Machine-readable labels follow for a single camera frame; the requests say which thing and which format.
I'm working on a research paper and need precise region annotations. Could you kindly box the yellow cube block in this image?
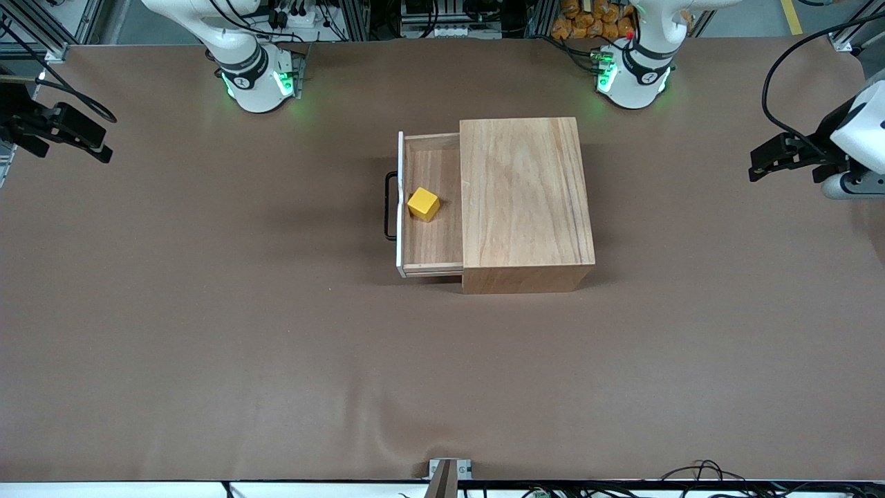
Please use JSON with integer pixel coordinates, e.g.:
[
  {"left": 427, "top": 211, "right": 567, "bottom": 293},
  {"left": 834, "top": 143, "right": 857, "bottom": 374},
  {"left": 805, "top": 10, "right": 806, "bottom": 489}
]
[{"left": 407, "top": 187, "right": 440, "bottom": 223}]

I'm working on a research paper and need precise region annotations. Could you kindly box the wooden drawer with black handle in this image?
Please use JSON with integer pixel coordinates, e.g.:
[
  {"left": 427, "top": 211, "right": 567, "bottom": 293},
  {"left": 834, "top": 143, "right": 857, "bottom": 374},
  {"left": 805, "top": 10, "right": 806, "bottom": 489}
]
[{"left": 384, "top": 131, "right": 465, "bottom": 279}]

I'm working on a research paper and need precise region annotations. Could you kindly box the pile of orange objects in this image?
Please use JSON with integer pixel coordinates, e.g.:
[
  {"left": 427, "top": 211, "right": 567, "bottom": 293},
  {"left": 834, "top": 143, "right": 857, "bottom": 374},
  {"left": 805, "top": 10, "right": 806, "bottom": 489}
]
[{"left": 551, "top": 0, "right": 638, "bottom": 40}]

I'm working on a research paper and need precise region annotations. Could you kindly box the wooden cabinet box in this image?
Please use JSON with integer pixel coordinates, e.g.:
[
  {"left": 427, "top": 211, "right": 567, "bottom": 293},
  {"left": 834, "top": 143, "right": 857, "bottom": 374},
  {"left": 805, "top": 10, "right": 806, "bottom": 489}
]
[{"left": 460, "top": 118, "right": 597, "bottom": 295}]

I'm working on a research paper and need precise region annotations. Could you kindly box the power strip with black plugs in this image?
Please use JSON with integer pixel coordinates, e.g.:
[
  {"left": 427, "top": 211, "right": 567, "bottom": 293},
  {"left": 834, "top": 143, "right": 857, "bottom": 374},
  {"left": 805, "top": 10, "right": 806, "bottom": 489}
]
[{"left": 266, "top": 0, "right": 326, "bottom": 32}]

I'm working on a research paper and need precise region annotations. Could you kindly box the brown table cloth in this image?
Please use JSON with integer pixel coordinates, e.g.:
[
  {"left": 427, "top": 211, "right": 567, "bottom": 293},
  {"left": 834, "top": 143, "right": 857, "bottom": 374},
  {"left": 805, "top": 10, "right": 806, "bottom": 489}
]
[{"left": 0, "top": 35, "right": 885, "bottom": 483}]

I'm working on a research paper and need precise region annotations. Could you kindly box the white power strip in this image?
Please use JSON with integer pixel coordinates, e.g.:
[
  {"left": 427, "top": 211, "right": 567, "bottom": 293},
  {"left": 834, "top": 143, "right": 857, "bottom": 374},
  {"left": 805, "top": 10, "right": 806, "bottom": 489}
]
[{"left": 425, "top": 24, "right": 502, "bottom": 39}]

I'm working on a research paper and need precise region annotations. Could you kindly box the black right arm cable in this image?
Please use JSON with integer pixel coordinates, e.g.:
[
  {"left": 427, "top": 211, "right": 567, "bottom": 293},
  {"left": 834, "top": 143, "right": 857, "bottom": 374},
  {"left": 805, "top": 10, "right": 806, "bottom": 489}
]
[{"left": 0, "top": 19, "right": 118, "bottom": 125}]

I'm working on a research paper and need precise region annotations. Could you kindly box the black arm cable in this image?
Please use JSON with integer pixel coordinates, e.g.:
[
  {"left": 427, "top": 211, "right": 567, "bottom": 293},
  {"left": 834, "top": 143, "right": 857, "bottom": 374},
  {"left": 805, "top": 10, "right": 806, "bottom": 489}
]
[
  {"left": 0, "top": 19, "right": 118, "bottom": 125},
  {"left": 761, "top": 8, "right": 885, "bottom": 146}
]

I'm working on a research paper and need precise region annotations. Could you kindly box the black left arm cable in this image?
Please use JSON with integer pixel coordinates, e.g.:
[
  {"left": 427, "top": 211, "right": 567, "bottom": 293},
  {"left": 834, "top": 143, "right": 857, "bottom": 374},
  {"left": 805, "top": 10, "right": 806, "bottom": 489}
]
[{"left": 761, "top": 8, "right": 885, "bottom": 146}]

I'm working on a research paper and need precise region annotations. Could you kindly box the aluminium frame profile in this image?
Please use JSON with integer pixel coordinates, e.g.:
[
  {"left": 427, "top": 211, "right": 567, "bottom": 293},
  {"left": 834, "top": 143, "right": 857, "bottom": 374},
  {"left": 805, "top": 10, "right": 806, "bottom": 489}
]
[
  {"left": 830, "top": 0, "right": 885, "bottom": 53},
  {"left": 0, "top": 0, "right": 104, "bottom": 63}
]

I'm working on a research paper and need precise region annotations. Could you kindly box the arm base mounting bracket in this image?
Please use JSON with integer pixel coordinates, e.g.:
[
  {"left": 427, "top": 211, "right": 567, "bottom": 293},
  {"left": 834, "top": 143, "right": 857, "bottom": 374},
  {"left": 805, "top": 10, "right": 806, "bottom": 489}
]
[{"left": 277, "top": 41, "right": 312, "bottom": 98}]

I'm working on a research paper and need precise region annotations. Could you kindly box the aluminium frame post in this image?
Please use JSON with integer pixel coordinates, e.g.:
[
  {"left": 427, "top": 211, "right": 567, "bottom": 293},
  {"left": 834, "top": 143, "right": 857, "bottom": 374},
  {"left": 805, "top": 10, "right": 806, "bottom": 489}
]
[
  {"left": 337, "top": 0, "right": 374, "bottom": 41},
  {"left": 524, "top": 0, "right": 562, "bottom": 39}
]

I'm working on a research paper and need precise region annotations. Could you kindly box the black looped cable bundle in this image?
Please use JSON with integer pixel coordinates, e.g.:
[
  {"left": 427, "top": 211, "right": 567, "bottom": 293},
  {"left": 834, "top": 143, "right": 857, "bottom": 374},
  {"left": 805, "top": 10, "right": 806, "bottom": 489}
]
[{"left": 660, "top": 459, "right": 765, "bottom": 485}]

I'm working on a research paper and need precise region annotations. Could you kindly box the metal table clamp bracket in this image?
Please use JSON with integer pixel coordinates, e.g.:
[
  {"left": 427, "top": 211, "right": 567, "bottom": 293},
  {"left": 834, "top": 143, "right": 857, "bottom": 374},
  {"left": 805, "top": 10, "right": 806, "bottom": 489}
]
[{"left": 428, "top": 459, "right": 473, "bottom": 498}]

